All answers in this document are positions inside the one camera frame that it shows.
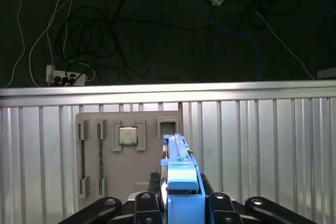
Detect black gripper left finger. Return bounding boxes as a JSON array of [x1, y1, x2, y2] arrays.
[[58, 173, 163, 224]]

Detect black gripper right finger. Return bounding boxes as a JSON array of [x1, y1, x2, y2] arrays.
[[199, 173, 317, 224]]

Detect grey parts rack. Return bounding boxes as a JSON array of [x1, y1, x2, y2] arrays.
[[75, 110, 184, 212]]

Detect RAM stick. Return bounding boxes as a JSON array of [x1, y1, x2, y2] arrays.
[[80, 138, 86, 180], [98, 123, 104, 196]]

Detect silver CPU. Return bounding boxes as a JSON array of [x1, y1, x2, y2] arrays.
[[118, 125, 139, 146]]

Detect pale grey box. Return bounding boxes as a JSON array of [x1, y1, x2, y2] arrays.
[[316, 68, 336, 80]]

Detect blue floor cable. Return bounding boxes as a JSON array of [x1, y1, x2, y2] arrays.
[[194, 0, 262, 82]]

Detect white floor cable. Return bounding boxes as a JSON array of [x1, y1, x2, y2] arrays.
[[236, 0, 315, 80]]

